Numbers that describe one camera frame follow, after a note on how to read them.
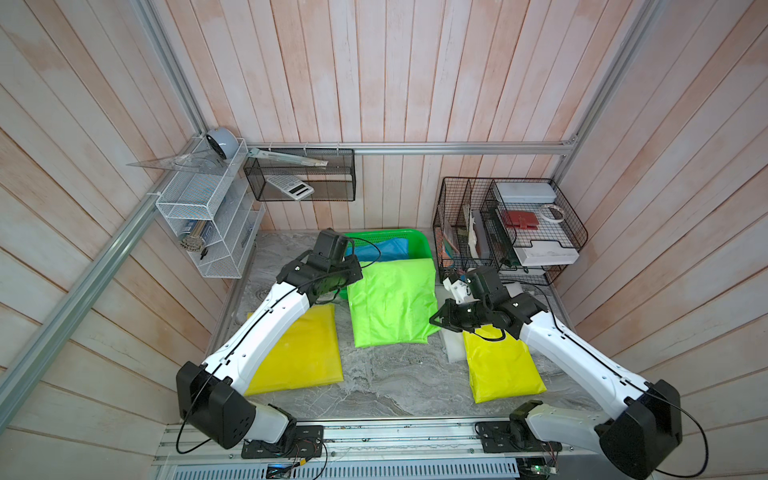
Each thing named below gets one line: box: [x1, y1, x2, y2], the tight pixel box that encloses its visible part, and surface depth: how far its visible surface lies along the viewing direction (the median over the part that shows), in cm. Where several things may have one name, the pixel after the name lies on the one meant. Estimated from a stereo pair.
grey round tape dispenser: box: [206, 127, 239, 159], surface depth 85 cm
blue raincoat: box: [345, 238, 409, 262], surface depth 110 cm
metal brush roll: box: [180, 220, 207, 252], surface depth 78 cm
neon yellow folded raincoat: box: [462, 324, 547, 403], surface depth 82 cm
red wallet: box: [506, 210, 539, 230], surface depth 95 cm
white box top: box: [496, 182, 557, 204], surface depth 104 cm
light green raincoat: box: [347, 258, 441, 348], surface depth 78 cm
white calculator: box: [267, 175, 315, 201], surface depth 100 cm
